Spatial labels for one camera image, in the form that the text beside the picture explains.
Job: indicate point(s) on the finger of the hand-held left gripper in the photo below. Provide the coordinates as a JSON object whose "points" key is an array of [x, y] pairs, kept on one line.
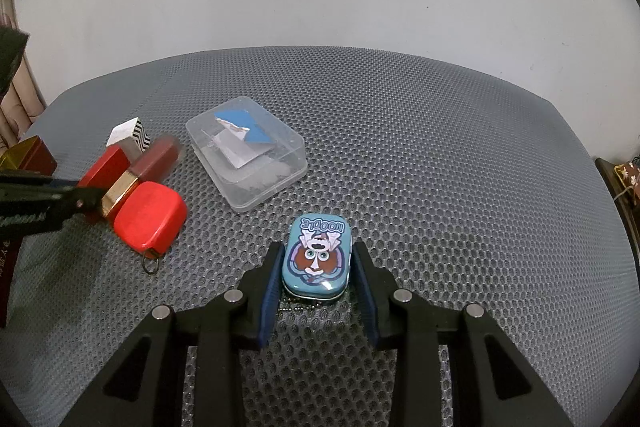
{"points": [[65, 199]]}

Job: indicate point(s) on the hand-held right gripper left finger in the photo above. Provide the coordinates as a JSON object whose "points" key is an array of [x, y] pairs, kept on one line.
{"points": [[269, 307]]}

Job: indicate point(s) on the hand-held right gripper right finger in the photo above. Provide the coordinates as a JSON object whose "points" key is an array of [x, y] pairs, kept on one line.
{"points": [[367, 307]]}

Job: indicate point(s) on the red rectangular box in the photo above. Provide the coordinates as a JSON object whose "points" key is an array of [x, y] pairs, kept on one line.
{"points": [[102, 167]]}

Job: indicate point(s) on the red and gold tin box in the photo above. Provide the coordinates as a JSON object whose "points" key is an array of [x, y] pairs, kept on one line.
{"points": [[30, 154]]}

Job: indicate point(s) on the small blue cartoon tin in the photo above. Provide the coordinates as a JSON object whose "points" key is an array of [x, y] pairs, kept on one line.
{"points": [[315, 257]]}

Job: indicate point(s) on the red rounded box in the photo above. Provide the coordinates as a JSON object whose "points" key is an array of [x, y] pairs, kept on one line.
{"points": [[150, 217]]}

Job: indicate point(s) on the gold lipstick with red cap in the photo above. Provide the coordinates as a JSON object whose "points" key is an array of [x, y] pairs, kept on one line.
{"points": [[155, 159]]}

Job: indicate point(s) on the clear plastic case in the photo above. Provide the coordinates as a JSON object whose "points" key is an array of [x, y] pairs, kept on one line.
{"points": [[250, 167]]}

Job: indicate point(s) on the black and white patterned box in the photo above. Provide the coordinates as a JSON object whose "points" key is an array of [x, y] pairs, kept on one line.
{"points": [[130, 134]]}

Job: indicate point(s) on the beige patterned curtain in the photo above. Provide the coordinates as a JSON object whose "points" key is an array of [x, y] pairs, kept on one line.
{"points": [[22, 107]]}

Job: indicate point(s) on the dark blurred object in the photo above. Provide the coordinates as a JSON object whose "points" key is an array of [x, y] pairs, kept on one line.
{"points": [[10, 52]]}

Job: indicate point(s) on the grey mesh mat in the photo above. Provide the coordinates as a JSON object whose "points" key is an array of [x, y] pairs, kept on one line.
{"points": [[425, 157]]}

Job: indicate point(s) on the brown patterned object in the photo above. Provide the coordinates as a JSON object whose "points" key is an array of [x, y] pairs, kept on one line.
{"points": [[625, 177]]}

